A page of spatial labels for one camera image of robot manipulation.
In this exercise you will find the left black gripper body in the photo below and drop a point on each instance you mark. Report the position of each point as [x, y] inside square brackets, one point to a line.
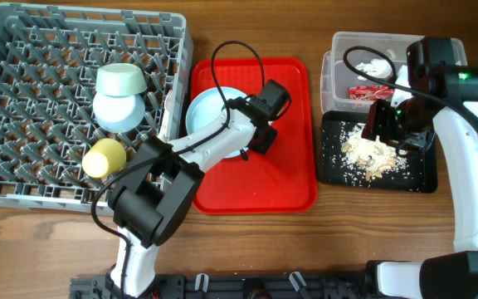
[264, 146]

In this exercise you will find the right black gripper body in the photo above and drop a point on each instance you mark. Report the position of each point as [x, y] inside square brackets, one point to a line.
[387, 122]

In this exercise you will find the red snack wrapper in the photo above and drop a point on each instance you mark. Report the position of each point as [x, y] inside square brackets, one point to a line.
[371, 93]

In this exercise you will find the light blue plate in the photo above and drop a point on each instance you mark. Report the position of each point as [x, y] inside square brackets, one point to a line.
[206, 107]

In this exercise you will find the light blue small bowl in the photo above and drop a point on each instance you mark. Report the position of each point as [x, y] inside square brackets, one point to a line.
[118, 114]

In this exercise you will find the yellow plastic cup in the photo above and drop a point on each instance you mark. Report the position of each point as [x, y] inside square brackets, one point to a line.
[104, 157]

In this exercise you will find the green bowl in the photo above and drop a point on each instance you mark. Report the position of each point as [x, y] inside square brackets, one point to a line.
[120, 79]

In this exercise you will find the white plastic fork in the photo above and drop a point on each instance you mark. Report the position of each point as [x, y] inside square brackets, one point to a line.
[167, 106]

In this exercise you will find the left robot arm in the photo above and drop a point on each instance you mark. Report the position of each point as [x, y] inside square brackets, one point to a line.
[152, 197]

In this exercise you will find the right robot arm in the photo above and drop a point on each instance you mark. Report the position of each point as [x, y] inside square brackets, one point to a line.
[444, 100]

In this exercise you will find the grey plastic dishwasher rack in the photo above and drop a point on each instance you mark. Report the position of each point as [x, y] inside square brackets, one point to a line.
[49, 58]

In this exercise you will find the rice and peanut scraps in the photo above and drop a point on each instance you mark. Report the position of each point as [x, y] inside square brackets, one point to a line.
[366, 159]

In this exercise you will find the red plastic tray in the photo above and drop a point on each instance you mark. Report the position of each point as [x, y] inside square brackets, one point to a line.
[284, 179]

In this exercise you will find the black plastic tray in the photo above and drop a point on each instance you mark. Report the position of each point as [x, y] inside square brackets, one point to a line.
[414, 174]

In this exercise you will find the crumpled white tissue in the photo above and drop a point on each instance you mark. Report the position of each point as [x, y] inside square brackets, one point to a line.
[379, 68]

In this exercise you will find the clear plastic bin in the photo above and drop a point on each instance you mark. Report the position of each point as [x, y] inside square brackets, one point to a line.
[336, 77]

